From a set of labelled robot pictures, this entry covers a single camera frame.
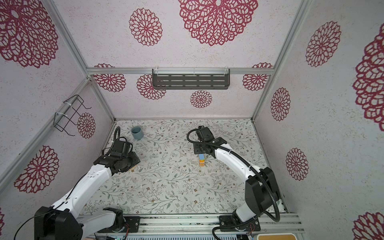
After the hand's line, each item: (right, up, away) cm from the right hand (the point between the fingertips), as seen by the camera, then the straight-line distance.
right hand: (199, 144), depth 86 cm
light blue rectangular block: (+2, -7, +2) cm, 8 cm away
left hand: (-35, -10, -2) cm, 37 cm away
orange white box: (+34, -40, -20) cm, 56 cm away
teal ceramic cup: (-43, +7, +20) cm, 48 cm away
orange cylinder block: (+2, -12, +4) cm, 12 cm away
